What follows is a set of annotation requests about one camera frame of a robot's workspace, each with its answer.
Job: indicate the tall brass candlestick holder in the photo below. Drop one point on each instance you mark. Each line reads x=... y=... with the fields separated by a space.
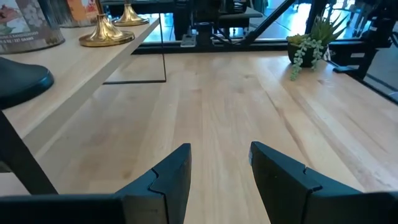
x=105 y=34

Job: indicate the black rounded object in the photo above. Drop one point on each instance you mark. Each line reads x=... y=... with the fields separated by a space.
x=21 y=84

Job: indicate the black equipment stand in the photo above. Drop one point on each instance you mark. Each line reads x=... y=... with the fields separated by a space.
x=203 y=28

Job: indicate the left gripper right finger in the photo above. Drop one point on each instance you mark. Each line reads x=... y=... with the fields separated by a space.
x=286 y=193

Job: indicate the metal candle tin orange label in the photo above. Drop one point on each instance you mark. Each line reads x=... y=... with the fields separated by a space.
x=81 y=11
x=28 y=25

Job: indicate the black tripod leg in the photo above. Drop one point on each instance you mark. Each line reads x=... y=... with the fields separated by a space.
x=270 y=20

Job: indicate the grey power strip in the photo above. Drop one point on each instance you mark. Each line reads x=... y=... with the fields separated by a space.
x=188 y=40

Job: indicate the wooden shelf black metal frame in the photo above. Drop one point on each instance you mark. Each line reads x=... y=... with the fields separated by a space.
x=71 y=71

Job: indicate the short brass candlestick holder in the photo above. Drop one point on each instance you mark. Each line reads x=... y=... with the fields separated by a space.
x=130 y=18

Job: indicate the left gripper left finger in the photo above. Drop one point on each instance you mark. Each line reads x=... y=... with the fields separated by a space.
x=168 y=193

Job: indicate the black seat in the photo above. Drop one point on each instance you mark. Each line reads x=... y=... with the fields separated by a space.
x=239 y=17

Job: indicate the potted succulent plant black pot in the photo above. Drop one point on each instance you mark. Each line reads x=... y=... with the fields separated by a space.
x=306 y=59

